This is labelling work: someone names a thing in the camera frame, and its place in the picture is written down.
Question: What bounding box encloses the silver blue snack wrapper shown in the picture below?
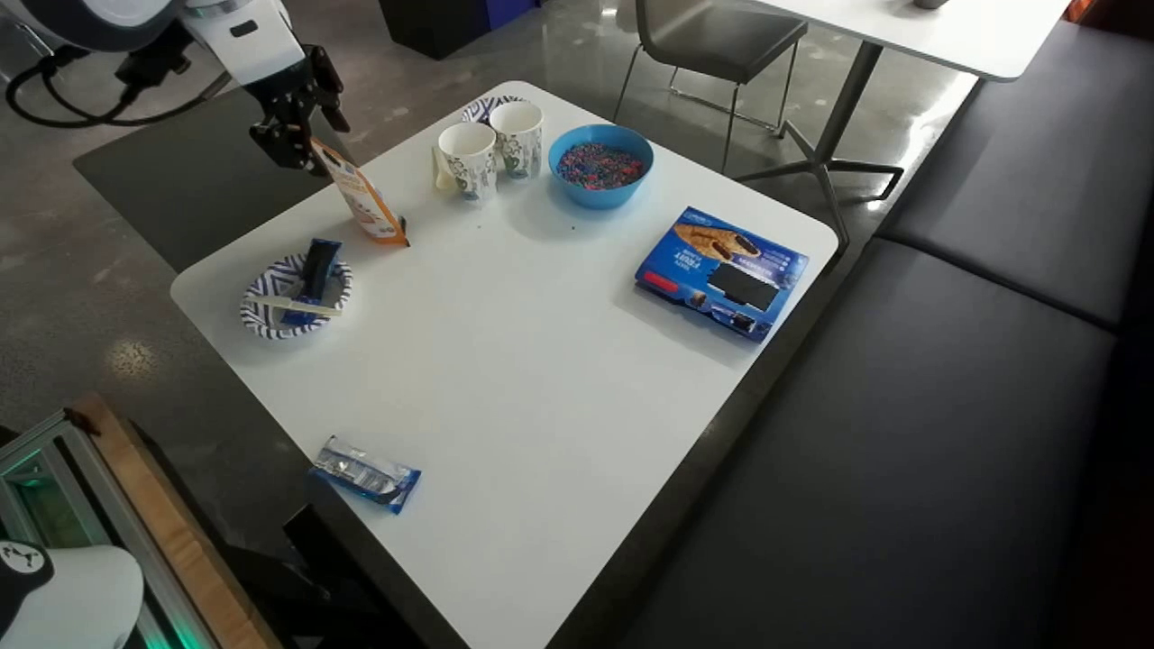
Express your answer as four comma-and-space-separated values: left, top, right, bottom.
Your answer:
309, 433, 427, 520

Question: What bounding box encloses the wooden framed metal rack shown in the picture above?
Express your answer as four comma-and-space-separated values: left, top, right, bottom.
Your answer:
0, 398, 288, 649

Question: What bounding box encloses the blue bowl with candies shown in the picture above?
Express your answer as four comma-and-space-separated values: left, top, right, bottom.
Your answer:
543, 121, 660, 218

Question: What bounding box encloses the white flat stick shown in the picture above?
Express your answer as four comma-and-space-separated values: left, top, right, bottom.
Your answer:
261, 297, 338, 330

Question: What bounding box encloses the patterned paper cup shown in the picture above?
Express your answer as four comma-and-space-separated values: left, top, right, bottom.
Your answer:
428, 121, 506, 205
482, 97, 549, 184

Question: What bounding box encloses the black metal-legged chair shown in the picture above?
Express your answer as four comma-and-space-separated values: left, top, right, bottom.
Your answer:
611, 0, 814, 175

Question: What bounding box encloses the white cap with black logo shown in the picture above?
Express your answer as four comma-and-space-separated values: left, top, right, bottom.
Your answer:
0, 536, 150, 649

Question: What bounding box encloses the dark blue wrapped bar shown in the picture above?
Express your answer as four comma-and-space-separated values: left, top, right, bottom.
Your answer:
296, 235, 346, 306

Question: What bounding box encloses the white square side table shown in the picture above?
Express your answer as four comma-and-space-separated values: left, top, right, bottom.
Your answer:
733, 0, 1076, 210

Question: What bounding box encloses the patterned paper plate with wrappers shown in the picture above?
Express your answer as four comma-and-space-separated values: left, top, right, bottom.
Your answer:
236, 248, 358, 347

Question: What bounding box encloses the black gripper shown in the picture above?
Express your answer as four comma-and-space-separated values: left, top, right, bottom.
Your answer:
246, 45, 355, 179

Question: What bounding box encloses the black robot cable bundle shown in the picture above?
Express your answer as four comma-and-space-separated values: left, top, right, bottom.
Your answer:
0, 20, 238, 135

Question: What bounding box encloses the dark grey floor mat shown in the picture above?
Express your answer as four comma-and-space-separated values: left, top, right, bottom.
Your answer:
70, 103, 407, 279

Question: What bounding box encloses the orange snack packet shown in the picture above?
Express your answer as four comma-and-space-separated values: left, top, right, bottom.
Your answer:
306, 137, 416, 252

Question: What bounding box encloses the black padded bench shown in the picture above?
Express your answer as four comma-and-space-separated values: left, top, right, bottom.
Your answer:
619, 20, 1154, 649

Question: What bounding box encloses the blue cookie box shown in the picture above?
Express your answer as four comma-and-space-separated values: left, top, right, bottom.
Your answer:
630, 201, 810, 347

